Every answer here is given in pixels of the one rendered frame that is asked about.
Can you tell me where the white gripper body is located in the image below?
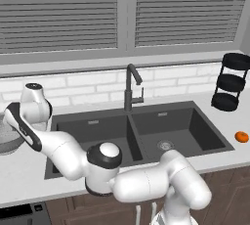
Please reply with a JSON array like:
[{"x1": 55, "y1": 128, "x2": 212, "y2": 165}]
[{"x1": 30, "y1": 119, "x2": 53, "y2": 133}]

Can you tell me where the dark grey sink faucet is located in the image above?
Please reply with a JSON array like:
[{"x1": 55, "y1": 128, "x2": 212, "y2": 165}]
[{"x1": 123, "y1": 63, "x2": 146, "y2": 113}]

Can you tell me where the dark grey double sink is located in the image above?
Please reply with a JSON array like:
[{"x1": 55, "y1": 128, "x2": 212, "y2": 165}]
[{"x1": 44, "y1": 100, "x2": 235, "y2": 181}]

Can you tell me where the orange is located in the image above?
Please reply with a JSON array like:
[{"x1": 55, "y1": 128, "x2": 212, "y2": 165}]
[{"x1": 234, "y1": 130, "x2": 250, "y2": 144}]

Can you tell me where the black dishwasher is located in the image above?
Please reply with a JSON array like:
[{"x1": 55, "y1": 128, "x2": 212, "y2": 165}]
[{"x1": 0, "y1": 202, "x2": 52, "y2": 225}]

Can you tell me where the brown cupboard door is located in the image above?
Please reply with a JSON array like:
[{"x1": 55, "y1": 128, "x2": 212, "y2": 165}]
[
  {"x1": 45, "y1": 192, "x2": 146, "y2": 225},
  {"x1": 189, "y1": 165, "x2": 250, "y2": 225},
  {"x1": 145, "y1": 197, "x2": 170, "y2": 225}
]

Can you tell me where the grey window blind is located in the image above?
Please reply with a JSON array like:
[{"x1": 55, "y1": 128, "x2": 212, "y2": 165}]
[
  {"x1": 134, "y1": 0, "x2": 250, "y2": 48},
  {"x1": 0, "y1": 0, "x2": 118, "y2": 56}
]

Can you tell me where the white cupboard handle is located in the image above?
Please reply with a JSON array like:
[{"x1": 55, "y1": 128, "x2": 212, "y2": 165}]
[
  {"x1": 149, "y1": 201, "x2": 158, "y2": 225},
  {"x1": 135, "y1": 204, "x2": 143, "y2": 225}
]

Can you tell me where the grey window frame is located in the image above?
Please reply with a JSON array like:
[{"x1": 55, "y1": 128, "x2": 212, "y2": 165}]
[{"x1": 0, "y1": 0, "x2": 250, "y2": 77}]

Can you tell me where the black three-tier wire stand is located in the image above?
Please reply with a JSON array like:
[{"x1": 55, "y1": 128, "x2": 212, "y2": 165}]
[{"x1": 210, "y1": 52, "x2": 250, "y2": 113}]

